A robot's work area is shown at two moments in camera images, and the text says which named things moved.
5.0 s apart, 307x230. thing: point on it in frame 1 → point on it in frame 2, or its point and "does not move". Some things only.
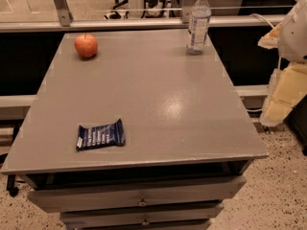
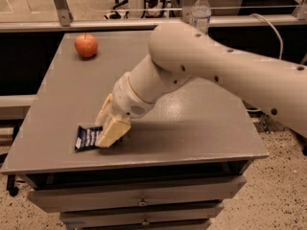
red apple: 86,45 does not move
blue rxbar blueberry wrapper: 101,135 does not move
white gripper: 295,35 → 129,99
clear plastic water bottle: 200,24 does not move
